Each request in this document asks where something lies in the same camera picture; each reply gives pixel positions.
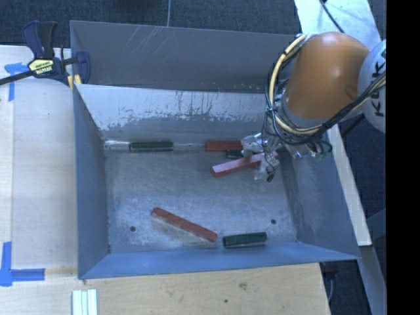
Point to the clear flat block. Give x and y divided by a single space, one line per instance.
117 145

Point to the red-brown block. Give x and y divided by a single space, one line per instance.
223 146
187 224
233 167

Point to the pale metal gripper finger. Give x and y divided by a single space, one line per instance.
251 144
267 162

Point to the pale wood board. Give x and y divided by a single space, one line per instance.
42 176

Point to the dark green flat block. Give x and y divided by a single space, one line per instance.
151 146
244 239
233 154

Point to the grey metal bin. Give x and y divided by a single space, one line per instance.
197 189

